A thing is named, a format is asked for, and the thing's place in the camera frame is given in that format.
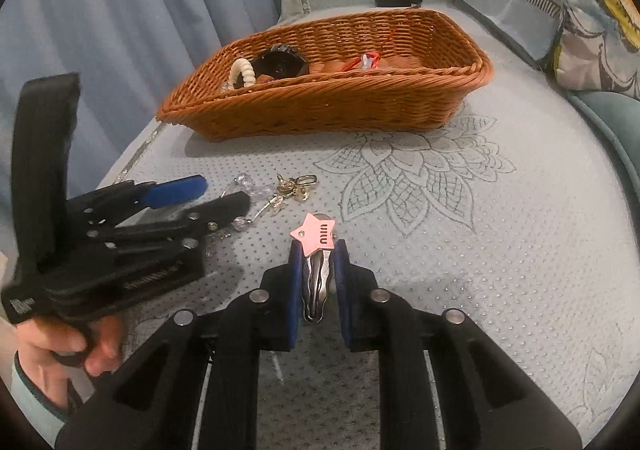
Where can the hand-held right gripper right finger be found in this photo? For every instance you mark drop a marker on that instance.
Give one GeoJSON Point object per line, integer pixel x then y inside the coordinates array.
{"type": "Point", "coordinates": [342, 290]}

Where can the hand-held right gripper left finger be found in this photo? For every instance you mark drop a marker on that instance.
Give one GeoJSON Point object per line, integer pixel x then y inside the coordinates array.
{"type": "Point", "coordinates": [295, 290]}

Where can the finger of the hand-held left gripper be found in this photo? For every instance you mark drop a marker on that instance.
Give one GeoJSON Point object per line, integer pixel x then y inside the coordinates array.
{"type": "Point", "coordinates": [175, 192]}
{"type": "Point", "coordinates": [220, 207]}

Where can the pink star hair clip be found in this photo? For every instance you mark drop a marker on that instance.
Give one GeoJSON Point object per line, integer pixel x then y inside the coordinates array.
{"type": "Point", "coordinates": [315, 232]}

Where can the brown wicker basket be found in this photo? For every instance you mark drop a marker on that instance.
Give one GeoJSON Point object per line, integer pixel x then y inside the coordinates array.
{"type": "Point", "coordinates": [325, 104]}

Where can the black wristwatch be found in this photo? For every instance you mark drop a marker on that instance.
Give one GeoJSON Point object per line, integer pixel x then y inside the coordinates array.
{"type": "Point", "coordinates": [280, 62]}

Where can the person's left forearm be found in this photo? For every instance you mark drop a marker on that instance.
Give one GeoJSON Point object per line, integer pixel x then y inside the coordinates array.
{"type": "Point", "coordinates": [35, 410]}

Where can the person's left hand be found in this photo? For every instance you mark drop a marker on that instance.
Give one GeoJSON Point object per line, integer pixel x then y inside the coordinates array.
{"type": "Point", "coordinates": [40, 365]}

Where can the blue curtain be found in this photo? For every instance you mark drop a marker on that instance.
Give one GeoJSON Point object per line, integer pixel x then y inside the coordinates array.
{"type": "Point", "coordinates": [125, 4]}

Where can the plain teal pillow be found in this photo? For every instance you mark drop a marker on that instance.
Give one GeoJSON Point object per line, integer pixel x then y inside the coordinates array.
{"type": "Point", "coordinates": [620, 119]}

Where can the blue striped pillow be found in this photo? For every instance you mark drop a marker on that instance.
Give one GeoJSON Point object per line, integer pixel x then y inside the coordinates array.
{"type": "Point", "coordinates": [510, 4]}

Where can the large flower print pillow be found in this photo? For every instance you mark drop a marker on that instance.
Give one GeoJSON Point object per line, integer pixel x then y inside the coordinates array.
{"type": "Point", "coordinates": [600, 29]}

